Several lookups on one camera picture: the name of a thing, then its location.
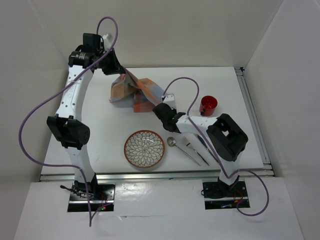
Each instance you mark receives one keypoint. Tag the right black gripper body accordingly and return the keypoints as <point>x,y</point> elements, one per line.
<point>174,110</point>

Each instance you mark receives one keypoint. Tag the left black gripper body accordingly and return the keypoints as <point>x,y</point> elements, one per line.
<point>108,64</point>

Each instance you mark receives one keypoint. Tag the silver spoon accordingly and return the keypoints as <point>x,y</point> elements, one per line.
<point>171,141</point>

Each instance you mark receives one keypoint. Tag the silver fork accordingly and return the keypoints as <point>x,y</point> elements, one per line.
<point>189,145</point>

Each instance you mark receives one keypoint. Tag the checkered orange blue cloth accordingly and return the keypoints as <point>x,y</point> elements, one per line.
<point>145,92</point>

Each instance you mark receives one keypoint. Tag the silver table knife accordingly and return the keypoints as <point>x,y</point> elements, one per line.
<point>202,141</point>

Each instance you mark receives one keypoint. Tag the floral patterned ceramic plate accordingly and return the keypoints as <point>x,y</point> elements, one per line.
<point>144,149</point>

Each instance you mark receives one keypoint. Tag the red mug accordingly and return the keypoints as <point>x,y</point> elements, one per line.
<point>208,105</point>

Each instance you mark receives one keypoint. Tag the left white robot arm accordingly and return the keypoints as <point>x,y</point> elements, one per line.
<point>95,52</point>

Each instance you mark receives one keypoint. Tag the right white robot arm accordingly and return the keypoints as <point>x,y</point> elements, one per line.
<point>225,139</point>

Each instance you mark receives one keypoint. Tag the right aluminium rail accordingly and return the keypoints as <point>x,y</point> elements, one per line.
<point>239,71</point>

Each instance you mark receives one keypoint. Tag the aluminium rail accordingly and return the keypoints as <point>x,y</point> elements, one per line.
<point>239,71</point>
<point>137,176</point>

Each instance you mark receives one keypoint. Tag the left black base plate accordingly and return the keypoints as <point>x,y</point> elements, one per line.
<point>104,193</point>

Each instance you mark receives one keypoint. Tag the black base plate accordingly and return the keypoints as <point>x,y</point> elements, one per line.
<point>104,193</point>
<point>212,190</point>

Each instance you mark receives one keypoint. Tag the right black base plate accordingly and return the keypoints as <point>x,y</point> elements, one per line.
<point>212,190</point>

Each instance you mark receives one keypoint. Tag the front aluminium rail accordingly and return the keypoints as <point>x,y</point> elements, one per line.
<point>137,176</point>

